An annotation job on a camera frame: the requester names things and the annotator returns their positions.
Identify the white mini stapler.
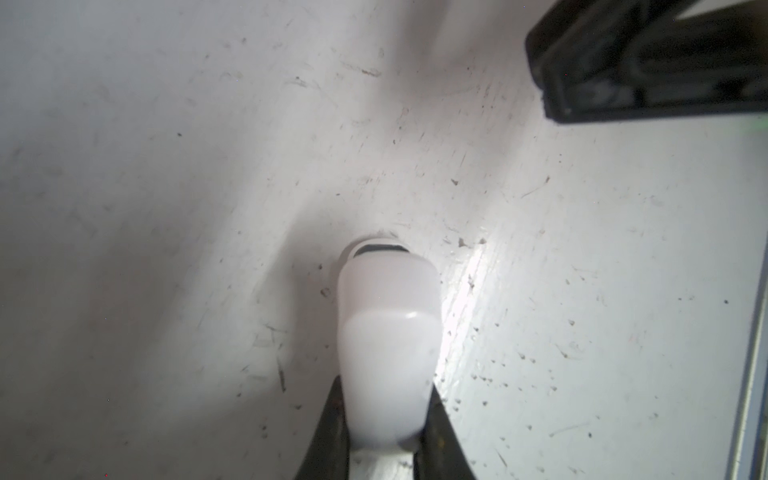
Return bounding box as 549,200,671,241
337,237,443,456

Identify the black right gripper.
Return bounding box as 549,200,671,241
525,1,767,124

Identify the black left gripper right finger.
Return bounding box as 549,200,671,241
413,386,475,480

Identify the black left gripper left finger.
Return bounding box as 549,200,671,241
294,376,350,480

